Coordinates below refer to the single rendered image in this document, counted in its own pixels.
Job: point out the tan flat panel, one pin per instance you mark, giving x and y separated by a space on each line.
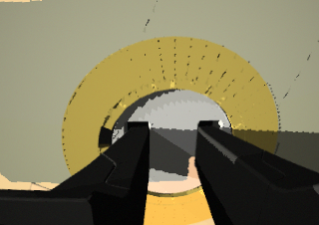
69 69

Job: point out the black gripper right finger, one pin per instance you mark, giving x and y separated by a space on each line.
246 185

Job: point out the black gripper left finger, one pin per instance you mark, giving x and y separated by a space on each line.
112 190

